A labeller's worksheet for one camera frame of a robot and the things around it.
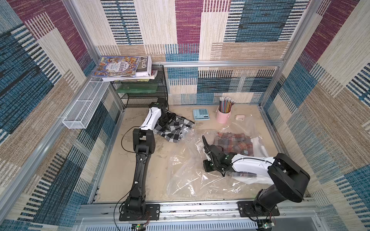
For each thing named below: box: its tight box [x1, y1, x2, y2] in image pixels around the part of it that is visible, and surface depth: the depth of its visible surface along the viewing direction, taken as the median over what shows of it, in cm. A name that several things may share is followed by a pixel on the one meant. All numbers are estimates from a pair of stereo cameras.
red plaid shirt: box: [216, 131, 254, 157], surface depth 96 cm
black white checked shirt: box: [153, 115, 196, 143], surface depth 104 cm
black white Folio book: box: [134, 55, 153, 77], surface depth 83 cm
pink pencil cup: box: [215, 105, 232, 124], surface depth 107 cm
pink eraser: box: [235, 114, 246, 121], surface depth 113 cm
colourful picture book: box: [92, 55, 141, 77], surface depth 83 cm
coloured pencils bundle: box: [219, 96, 236, 114], surface depth 104 cm
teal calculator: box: [192, 108, 211, 121], surface depth 114 cm
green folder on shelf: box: [115, 83, 158, 94], surface depth 100 cm
